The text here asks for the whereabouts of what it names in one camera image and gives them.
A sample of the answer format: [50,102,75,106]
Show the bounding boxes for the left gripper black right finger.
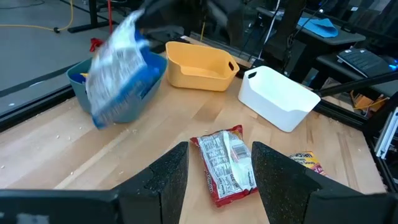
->
[251,142,398,224]

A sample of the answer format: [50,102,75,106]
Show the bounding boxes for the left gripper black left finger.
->
[0,142,190,224]

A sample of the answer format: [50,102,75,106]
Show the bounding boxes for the red Maruchan noodle packet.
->
[190,124,259,208]

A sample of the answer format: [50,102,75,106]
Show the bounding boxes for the blue Maruchan noodle packet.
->
[70,72,90,84]
[85,9,162,130]

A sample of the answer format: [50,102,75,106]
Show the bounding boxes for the orange Maruchan noodle packet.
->
[289,151,327,177]

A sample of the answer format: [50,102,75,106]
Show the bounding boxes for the black stand leg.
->
[60,0,119,34]

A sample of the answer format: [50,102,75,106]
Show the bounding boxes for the red cloth piece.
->
[90,37,104,53]

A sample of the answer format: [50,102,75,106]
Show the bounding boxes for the yellow plastic bin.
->
[165,41,240,92]

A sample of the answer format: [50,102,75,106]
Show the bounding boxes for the white plastic bin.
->
[238,65,322,133]

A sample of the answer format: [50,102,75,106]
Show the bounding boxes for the blue-grey plastic bin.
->
[66,51,169,124]

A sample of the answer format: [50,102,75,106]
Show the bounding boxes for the black diagonal bar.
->
[312,71,398,98]

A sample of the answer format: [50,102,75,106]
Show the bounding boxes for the black keyboard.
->
[336,47,393,78]

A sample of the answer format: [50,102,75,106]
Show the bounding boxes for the black desk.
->
[256,6,367,47]

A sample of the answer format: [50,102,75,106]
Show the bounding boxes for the blue cloth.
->
[297,17,339,39]

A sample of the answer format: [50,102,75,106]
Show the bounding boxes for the white hanging cable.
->
[257,0,282,60]

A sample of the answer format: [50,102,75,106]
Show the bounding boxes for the aluminium frame profile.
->
[374,107,398,160]

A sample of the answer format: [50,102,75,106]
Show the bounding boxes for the yellow floor cable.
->
[0,0,75,33]

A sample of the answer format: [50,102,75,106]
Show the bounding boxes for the black table edge rail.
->
[0,84,76,133]

